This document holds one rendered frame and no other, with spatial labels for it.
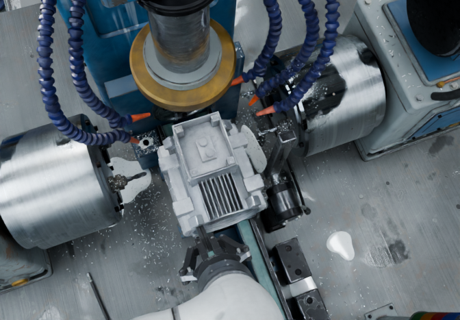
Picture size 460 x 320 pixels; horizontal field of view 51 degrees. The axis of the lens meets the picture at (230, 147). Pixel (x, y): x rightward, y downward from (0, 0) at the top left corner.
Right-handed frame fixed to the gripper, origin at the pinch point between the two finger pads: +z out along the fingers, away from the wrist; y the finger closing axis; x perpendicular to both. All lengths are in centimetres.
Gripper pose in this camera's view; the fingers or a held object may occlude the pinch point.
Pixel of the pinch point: (204, 238)
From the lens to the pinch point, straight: 95.8
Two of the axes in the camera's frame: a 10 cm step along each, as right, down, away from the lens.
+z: -2.1, -1.7, 9.6
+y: -9.4, 3.2, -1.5
